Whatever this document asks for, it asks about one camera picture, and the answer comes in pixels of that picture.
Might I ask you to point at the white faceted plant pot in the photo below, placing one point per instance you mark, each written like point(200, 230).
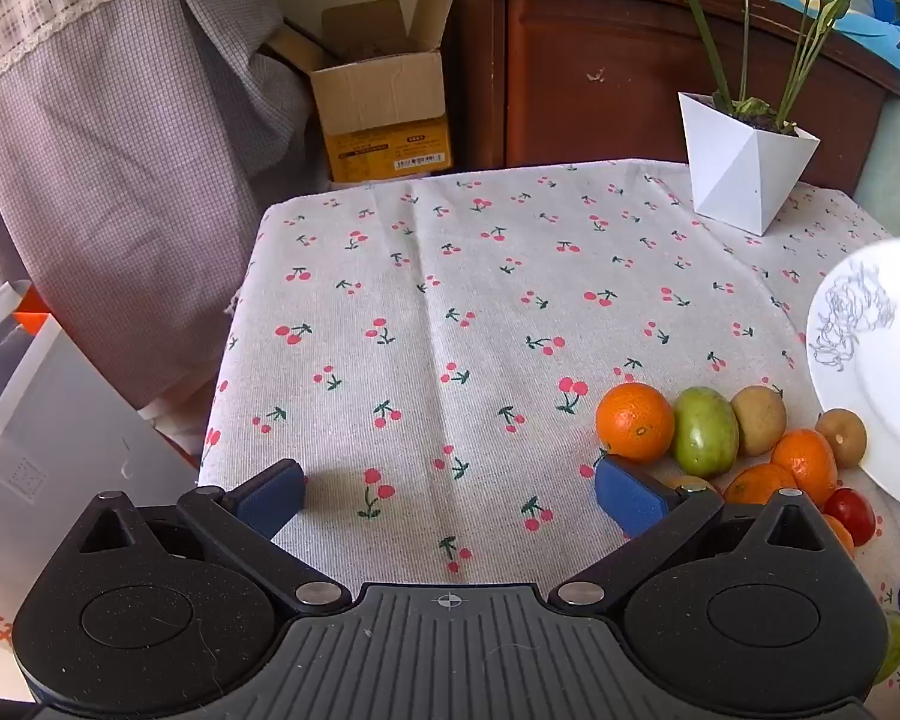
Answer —
point(742, 165)

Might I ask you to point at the green leafy plant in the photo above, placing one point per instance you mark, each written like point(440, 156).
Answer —
point(825, 7)

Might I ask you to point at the green reddish fruit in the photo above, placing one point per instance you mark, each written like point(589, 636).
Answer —
point(706, 431)

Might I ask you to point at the brown wooden cabinet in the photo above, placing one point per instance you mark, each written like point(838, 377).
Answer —
point(585, 67)

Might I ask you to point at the small brown fruit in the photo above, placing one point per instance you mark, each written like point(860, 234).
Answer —
point(842, 436)

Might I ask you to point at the small orange object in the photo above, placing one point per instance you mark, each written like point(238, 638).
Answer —
point(30, 311)

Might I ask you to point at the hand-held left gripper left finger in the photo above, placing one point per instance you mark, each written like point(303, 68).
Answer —
point(274, 499)

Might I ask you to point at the cherry print tablecloth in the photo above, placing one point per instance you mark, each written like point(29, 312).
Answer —
point(457, 330)

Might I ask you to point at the white plastic bag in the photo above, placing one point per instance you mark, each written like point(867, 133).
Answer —
point(52, 450)

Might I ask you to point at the small orange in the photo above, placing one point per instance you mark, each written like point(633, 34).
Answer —
point(804, 461)
point(841, 534)
point(688, 483)
point(757, 484)

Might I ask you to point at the white plate with line drawing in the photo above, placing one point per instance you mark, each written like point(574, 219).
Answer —
point(885, 360)

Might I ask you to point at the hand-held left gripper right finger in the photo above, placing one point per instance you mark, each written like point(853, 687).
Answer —
point(630, 499)

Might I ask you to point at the checked fabric curtain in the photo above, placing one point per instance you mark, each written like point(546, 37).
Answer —
point(120, 165)

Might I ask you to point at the tan round fruit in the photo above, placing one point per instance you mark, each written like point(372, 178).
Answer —
point(759, 420)

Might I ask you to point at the blue printed blanket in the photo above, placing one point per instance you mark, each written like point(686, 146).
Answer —
point(870, 37)

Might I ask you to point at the open cardboard box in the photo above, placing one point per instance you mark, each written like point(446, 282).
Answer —
point(379, 97)

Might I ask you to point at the yellow-green fruit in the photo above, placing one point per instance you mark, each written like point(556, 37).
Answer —
point(896, 645)

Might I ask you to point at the red cherry tomato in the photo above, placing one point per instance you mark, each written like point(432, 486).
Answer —
point(851, 515)

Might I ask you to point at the large orange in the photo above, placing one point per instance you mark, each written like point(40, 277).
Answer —
point(635, 421)

